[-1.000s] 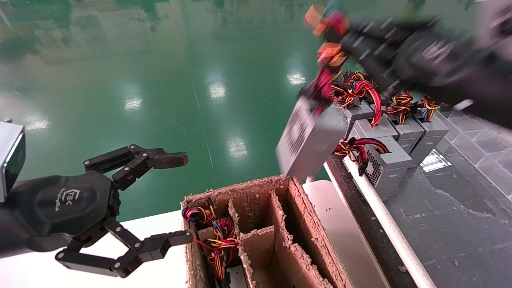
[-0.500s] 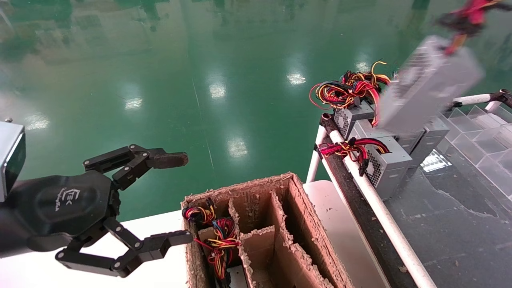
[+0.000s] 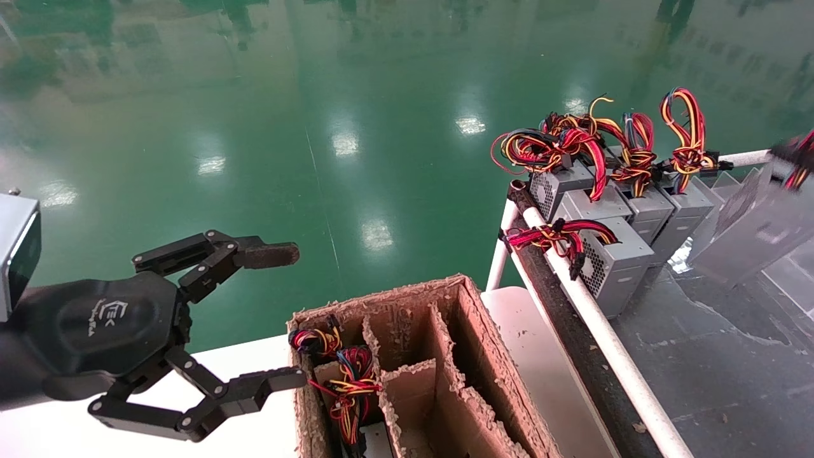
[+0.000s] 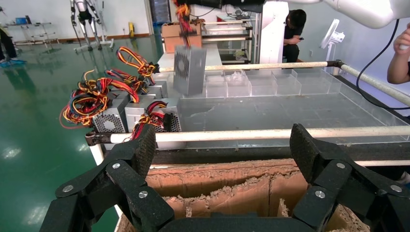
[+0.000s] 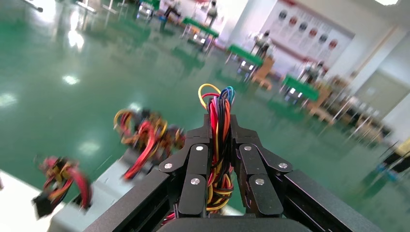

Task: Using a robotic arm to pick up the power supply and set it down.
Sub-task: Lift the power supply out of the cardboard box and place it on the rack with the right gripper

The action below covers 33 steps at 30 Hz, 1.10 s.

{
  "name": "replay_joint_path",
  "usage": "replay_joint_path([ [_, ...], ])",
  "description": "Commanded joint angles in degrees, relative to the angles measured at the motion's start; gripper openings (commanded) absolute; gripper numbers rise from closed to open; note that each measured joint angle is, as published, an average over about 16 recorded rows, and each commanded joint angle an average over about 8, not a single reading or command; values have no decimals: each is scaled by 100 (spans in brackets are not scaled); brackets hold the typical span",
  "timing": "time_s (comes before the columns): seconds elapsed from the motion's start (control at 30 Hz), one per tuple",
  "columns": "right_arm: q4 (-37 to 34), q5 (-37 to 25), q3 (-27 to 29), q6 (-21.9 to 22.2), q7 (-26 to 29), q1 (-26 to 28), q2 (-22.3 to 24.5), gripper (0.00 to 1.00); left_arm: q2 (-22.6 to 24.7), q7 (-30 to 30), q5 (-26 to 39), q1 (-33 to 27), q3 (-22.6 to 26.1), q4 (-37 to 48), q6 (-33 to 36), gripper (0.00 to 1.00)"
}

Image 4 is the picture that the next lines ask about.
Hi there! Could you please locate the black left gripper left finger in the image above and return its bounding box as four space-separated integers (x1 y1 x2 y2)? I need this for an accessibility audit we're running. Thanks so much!
40 124 176 232

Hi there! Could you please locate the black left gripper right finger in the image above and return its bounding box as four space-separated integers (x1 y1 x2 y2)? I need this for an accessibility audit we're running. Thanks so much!
289 124 410 232

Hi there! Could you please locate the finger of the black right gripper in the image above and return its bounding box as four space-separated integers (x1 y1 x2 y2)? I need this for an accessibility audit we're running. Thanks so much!
176 0 222 9

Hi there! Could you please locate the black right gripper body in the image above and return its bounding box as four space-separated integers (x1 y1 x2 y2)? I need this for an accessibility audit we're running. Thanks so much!
221 0 266 14

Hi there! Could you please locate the grey power supply with cables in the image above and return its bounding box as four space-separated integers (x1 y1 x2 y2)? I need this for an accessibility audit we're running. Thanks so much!
109 90 132 102
105 69 164 99
124 97 182 141
173 0 208 97
116 46 169 97
59 69 141 134

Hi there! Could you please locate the bare person forearm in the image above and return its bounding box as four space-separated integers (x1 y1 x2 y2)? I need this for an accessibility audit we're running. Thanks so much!
387 51 410 85

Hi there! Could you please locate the bare person hand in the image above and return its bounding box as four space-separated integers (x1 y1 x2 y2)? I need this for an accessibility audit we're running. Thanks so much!
393 27 410 56

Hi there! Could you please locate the white pipe leg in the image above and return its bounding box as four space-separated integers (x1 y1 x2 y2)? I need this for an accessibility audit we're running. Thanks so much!
89 144 107 167

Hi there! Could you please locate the white cabinet column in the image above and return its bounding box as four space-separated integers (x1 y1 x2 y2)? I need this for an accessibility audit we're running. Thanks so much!
259 0 290 65

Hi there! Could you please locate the white pipe roller rack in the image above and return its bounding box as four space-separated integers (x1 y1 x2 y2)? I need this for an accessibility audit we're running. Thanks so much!
202 19 257 65

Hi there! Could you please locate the dark blue crate stack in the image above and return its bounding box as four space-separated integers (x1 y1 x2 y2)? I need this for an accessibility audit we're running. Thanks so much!
149 0 172 25

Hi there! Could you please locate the closed brown cardboard box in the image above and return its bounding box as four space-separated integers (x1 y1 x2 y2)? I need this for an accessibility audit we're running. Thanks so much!
161 21 203 54

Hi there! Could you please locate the seated person in black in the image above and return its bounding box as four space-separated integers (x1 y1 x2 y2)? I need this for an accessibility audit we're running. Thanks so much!
282 9 308 64

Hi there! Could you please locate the white standing fan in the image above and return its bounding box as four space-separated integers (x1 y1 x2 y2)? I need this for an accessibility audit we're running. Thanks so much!
320 18 346 62

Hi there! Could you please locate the black tray edge strip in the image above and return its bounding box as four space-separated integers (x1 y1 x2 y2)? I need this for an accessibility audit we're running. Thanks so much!
153 142 410 162

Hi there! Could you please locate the clear acrylic divided tray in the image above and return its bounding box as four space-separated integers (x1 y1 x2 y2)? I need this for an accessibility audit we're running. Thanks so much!
150 68 410 143

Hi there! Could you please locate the humanoid robot on stand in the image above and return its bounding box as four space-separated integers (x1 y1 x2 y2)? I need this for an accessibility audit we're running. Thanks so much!
70 0 114 53

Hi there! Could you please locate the long cardboard divider panel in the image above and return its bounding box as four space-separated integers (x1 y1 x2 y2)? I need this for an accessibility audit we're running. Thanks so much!
163 174 310 219

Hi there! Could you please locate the worn brown cardboard box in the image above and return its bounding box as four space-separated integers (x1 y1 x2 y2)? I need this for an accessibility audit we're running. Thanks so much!
117 158 372 232

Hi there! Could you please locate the standing person in black trousers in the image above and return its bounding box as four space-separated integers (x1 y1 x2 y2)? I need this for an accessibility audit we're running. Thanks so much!
0 27 26 68

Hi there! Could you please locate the white pipe rail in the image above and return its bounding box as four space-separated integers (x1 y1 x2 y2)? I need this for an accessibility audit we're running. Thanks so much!
339 64 410 107
158 60 337 73
109 126 410 145

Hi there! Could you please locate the black hanging cable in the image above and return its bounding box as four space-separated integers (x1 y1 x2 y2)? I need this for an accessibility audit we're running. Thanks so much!
355 18 410 112

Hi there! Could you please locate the metal frame table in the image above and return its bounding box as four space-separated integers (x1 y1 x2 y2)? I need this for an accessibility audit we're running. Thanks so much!
6 17 60 46

